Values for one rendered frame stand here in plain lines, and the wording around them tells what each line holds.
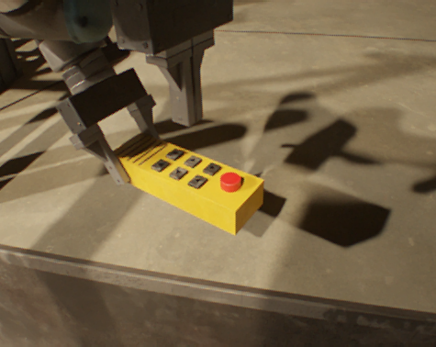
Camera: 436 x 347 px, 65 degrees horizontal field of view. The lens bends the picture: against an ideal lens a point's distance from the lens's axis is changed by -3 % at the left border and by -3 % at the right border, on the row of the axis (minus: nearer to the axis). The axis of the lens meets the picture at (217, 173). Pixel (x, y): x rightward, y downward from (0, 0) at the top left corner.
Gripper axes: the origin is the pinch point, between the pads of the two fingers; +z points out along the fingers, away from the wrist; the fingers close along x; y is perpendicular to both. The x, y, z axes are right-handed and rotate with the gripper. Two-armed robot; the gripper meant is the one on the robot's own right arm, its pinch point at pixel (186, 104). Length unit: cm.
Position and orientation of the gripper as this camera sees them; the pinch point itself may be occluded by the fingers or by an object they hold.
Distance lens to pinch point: 42.1
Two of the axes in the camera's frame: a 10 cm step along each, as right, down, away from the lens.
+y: -8.2, -3.3, 4.7
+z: 0.3, 7.9, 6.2
